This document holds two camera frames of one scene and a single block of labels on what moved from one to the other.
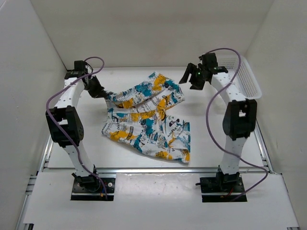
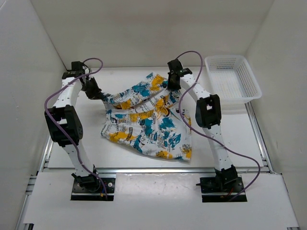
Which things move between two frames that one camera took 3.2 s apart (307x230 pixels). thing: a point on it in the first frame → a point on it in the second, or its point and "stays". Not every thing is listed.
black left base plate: x=79 y=193 stays
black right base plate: x=211 y=191 stays
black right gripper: x=195 y=85 → x=171 y=87
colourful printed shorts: x=137 y=117 stays
